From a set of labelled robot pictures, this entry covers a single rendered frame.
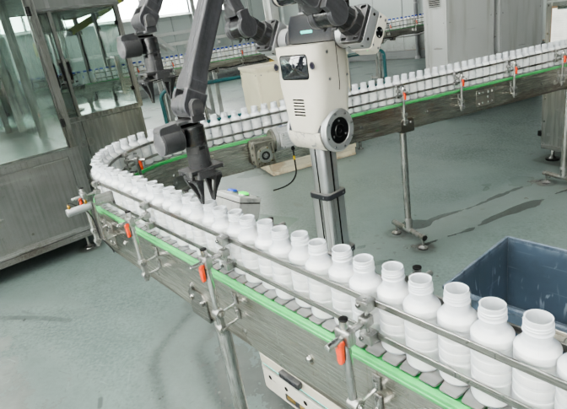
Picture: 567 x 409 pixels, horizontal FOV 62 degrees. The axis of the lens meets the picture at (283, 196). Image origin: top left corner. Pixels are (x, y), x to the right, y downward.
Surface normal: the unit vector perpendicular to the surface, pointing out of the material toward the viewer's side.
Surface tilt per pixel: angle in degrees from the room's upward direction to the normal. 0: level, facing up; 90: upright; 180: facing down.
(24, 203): 90
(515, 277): 90
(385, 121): 90
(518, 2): 90
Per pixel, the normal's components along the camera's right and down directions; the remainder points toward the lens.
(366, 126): 0.39, 0.27
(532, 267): -0.75, 0.33
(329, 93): 0.66, 0.34
